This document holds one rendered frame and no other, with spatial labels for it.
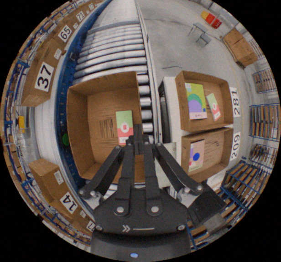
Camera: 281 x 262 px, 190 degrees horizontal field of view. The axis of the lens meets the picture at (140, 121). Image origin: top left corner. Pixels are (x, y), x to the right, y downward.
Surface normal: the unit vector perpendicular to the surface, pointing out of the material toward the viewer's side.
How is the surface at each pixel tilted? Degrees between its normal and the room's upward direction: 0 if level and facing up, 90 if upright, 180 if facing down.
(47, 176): 90
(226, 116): 90
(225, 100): 89
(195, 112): 0
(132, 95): 1
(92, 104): 1
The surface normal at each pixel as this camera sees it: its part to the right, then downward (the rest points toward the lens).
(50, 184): 1.00, -0.08
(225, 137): -0.99, 0.12
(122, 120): 0.00, 0.03
